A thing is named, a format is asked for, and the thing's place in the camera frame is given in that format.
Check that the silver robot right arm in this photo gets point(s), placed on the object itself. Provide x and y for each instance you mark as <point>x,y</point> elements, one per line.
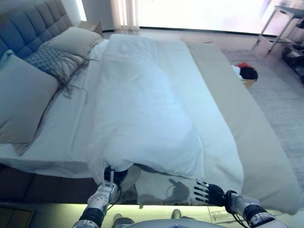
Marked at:
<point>254,211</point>

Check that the tan laundry basket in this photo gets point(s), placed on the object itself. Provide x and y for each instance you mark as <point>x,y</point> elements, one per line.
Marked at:
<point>248,84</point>

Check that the metal frame table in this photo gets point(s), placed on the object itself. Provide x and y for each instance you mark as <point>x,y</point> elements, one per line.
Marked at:
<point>288,10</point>

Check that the small wooden bedside table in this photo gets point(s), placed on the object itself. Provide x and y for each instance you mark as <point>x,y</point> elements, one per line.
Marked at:
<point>95,26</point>

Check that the glowing wall light strip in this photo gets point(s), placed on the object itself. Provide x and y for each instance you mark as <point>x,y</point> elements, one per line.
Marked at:
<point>83,10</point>

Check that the brown upholstered bed frame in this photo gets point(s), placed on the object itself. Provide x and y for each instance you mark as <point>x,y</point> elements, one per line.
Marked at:
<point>47,187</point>

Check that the tufted upholstered headboard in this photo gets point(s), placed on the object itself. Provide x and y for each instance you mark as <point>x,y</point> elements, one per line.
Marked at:
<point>28,23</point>

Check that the grey fringed woven cushion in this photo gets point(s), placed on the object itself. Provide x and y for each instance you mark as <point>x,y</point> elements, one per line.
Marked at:
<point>47,58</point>

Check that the white garment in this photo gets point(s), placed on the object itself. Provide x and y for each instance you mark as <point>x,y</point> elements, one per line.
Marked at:
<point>235,71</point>

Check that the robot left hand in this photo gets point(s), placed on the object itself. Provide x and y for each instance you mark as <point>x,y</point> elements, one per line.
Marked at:
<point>118,177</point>

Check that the white duvet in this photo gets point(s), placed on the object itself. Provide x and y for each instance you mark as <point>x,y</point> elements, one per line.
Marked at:
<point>142,107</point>

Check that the white sheeted mattress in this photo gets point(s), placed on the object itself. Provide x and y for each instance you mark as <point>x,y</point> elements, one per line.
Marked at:
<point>71,123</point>

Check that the pale pleated curtain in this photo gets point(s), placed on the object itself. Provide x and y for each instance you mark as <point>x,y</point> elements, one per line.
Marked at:
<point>126,14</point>

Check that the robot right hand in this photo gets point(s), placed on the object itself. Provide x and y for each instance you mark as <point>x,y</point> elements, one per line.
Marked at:
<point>211,193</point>

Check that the large beige pillow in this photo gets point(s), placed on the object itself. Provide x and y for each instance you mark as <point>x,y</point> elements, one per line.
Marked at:
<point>23,99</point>

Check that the black garment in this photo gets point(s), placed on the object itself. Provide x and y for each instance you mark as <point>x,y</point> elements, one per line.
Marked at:
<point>249,73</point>

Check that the small beige pillow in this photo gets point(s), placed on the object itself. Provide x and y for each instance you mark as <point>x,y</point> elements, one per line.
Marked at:
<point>76,39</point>

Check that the wooden nightstand with doors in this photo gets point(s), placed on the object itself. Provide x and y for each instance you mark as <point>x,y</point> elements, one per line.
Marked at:
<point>14,217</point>

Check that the beige bed runner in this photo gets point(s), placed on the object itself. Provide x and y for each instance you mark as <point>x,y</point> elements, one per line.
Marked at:
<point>249,118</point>

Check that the red garment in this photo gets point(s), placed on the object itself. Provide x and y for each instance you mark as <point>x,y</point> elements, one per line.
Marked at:
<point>242,64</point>

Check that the black wheeled machine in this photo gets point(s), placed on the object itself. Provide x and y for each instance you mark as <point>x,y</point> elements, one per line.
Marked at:
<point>294,57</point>

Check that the grey patterned rug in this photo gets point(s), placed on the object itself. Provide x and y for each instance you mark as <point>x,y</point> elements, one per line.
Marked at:
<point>280,99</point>

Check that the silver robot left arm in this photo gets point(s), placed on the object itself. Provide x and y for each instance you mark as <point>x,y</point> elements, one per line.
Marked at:
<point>102,197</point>

